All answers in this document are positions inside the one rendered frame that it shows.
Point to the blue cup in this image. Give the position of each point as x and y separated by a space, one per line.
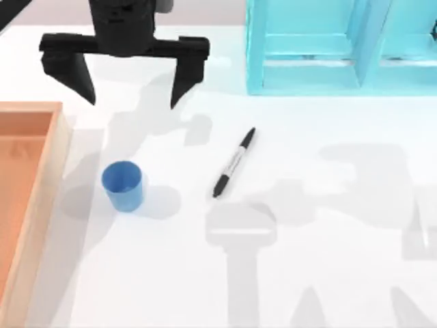
123 186

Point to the shallow salmon-coloured box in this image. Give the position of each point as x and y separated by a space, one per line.
25 191

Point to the black marker pen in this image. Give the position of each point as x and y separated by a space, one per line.
233 163

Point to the light blue rack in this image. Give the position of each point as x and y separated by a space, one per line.
327 44

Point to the black slanted bar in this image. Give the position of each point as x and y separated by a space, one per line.
15 10

